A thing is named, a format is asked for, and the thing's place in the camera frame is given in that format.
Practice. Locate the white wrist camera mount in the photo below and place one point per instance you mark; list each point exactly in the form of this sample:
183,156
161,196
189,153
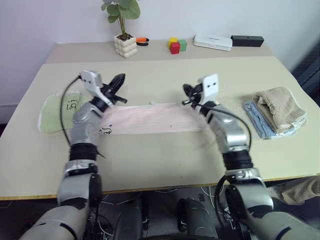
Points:
91,80
210,86

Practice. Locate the long black box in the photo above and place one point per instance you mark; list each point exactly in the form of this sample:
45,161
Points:
247,41

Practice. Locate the beige cloth under table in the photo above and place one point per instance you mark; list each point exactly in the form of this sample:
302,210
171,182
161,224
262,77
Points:
300,190

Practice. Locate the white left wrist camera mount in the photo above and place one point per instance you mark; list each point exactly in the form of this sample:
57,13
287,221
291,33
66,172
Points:
91,80

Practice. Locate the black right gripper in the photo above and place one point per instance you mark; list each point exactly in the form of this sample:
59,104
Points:
197,94

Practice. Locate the pink towel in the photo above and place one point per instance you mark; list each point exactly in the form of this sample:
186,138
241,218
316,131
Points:
155,120

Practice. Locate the red cube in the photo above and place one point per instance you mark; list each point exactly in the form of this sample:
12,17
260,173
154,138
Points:
175,48

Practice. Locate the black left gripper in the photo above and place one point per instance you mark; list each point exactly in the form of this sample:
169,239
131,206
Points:
108,92

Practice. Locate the yellow cube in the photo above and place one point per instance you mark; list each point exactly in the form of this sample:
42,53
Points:
172,40

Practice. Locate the green cube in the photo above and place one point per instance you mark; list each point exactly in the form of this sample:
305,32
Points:
183,45

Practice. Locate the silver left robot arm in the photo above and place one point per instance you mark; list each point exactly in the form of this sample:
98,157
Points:
80,125

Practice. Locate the flat white box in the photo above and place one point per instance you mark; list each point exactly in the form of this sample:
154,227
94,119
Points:
212,42

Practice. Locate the green towel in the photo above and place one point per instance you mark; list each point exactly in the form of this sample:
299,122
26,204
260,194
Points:
53,115

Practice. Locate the blue folded towel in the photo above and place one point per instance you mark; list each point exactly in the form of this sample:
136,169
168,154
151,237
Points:
260,122

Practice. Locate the green leafy plant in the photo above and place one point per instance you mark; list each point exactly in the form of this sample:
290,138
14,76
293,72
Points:
122,10

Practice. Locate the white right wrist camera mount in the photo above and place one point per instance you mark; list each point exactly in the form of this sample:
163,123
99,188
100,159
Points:
210,86

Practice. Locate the beige folded towel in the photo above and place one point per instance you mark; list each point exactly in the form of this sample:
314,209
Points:
280,107

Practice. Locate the cream bubble plant pot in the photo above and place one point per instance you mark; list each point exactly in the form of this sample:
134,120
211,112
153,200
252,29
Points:
125,46

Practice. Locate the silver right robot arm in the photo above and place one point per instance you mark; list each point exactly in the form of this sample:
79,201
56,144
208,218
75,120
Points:
230,130

